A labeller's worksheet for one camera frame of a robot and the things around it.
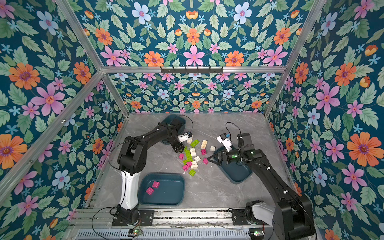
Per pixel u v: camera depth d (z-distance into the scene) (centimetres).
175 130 78
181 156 94
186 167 89
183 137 91
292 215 39
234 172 85
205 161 93
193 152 96
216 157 67
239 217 74
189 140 101
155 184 83
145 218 74
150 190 81
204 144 100
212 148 99
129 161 57
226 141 71
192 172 88
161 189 83
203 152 96
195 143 101
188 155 96
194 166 90
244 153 62
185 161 93
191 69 91
